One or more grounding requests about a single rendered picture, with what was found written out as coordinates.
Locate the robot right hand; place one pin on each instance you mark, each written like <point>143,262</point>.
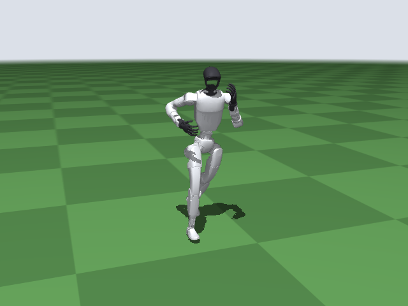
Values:
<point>186,127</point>

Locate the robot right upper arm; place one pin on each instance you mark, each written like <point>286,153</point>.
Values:
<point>187,99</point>

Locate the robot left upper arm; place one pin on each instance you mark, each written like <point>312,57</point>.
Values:
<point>227,100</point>

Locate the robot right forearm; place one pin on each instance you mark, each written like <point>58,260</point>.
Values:
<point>172,113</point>

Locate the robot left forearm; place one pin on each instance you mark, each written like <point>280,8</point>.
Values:
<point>236,118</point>

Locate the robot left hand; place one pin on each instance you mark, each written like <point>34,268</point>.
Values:
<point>233,95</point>

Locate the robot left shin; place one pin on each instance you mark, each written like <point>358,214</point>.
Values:
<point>204,187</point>

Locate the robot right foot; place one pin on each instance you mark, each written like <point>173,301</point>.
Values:
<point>192,234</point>

